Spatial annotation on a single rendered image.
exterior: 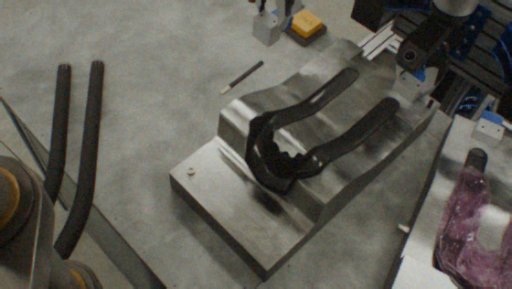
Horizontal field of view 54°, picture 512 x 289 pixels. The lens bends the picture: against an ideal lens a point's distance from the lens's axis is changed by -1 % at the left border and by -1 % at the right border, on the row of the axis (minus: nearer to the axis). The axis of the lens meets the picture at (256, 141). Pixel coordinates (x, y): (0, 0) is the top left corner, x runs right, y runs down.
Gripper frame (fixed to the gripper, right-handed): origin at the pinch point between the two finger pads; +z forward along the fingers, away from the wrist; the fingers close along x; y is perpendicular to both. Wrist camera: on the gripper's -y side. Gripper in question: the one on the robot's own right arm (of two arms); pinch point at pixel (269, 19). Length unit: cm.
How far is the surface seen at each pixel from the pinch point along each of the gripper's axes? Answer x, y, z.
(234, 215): -24.9, -32.7, 9.0
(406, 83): -28.8, 10.8, 3.4
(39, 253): -31, -61, -33
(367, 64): -17.9, 13.7, 8.7
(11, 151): 82, -48, 95
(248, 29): 11.9, 6.2, 15.1
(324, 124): -23.4, -7.7, 6.1
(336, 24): 46, 103, 95
